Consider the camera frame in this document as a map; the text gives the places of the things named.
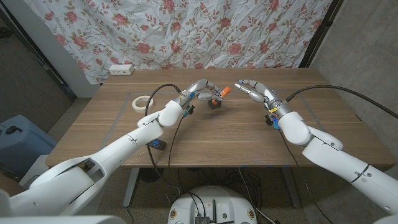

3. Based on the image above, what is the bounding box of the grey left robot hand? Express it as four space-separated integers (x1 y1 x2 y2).
173 78 224 108

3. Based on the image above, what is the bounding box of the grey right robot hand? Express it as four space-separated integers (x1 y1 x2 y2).
233 79 293 118

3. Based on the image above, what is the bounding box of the orange and white glue stick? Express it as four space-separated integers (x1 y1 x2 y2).
211 90 226 106

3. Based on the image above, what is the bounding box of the beige masking tape roll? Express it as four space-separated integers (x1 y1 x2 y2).
131 95 155 113

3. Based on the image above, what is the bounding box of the black TV remote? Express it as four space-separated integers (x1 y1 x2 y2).
147 139 167 151

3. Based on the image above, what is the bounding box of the floral backdrop sheet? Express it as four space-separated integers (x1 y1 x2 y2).
23 0 333 85

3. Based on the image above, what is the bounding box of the black backdrop stand pole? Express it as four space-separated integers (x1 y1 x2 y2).
299 0 345 68

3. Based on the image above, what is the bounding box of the white power strip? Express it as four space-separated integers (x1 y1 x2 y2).
108 63 135 76

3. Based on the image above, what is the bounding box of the grey table leg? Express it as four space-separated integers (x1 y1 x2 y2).
281 166 302 208

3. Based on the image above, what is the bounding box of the black floor fan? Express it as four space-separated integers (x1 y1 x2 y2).
138 167 165 183

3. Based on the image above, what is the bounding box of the white robot torso base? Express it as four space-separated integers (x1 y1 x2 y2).
167 185 258 224

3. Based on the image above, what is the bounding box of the white table leg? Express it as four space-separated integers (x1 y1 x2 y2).
123 167 141 208

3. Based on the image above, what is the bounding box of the blue plastic bin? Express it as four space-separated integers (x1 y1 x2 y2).
0 114 58 175

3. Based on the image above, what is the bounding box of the person's bare leg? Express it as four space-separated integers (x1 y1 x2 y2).
0 172 25 197

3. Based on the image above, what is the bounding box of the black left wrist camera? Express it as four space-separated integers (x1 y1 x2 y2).
182 105 196 118

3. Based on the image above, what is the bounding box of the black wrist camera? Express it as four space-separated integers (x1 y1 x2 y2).
265 114 280 131
182 105 196 118

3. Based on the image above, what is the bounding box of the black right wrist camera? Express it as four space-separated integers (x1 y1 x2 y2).
265 114 280 131

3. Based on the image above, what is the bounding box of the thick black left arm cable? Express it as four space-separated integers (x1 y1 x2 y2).
144 83 184 195

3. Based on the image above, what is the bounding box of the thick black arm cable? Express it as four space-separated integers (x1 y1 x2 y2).
285 85 398 119
144 83 184 195

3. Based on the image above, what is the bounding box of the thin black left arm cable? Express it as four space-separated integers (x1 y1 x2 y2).
167 116 185 170

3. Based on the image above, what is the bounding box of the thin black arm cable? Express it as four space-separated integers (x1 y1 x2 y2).
167 116 185 170
279 129 335 224

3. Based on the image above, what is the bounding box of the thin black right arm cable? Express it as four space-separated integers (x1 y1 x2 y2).
279 129 335 224

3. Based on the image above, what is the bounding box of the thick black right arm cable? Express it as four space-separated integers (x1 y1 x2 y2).
285 85 398 119

